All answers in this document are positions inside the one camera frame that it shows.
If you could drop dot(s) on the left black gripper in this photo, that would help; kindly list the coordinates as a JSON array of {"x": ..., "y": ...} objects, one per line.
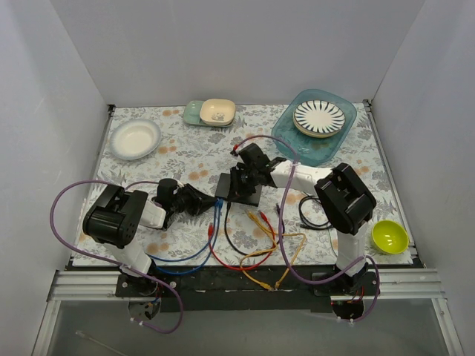
[{"x": 191, "y": 200}]

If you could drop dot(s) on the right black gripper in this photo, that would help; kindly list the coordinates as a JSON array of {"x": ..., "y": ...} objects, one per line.
[{"x": 240, "y": 180}]

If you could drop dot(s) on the black network switch box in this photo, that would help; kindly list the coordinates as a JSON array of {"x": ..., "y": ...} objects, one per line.
[{"x": 236, "y": 192}]

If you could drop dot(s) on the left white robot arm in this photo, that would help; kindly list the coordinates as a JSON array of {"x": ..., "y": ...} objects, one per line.
[{"x": 116, "y": 215}]

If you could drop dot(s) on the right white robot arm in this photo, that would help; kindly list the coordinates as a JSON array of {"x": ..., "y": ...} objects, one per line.
[{"x": 345, "y": 199}]

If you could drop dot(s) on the floral patterned table mat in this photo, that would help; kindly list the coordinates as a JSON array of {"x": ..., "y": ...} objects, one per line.
[{"x": 285, "y": 229}]

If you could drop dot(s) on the beige square bowl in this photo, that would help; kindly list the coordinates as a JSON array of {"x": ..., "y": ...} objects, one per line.
[{"x": 217, "y": 112}]

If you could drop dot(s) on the teal transparent plastic tray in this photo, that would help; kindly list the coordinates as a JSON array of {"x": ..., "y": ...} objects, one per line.
[{"x": 311, "y": 150}]

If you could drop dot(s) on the white blue-rimmed bowl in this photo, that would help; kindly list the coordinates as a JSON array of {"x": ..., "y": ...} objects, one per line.
[{"x": 135, "y": 139}]

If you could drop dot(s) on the green square dish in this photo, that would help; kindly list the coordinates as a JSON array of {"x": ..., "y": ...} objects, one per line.
[{"x": 191, "y": 113}]

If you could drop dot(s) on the striped white blue plate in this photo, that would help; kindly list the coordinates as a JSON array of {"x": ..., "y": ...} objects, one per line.
[{"x": 320, "y": 119}]

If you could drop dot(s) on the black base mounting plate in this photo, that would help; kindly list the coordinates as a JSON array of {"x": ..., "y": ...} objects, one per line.
[{"x": 221, "y": 289}]

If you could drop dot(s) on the lime green bowl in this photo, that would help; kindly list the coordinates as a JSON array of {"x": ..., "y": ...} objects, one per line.
[{"x": 390, "y": 237}]

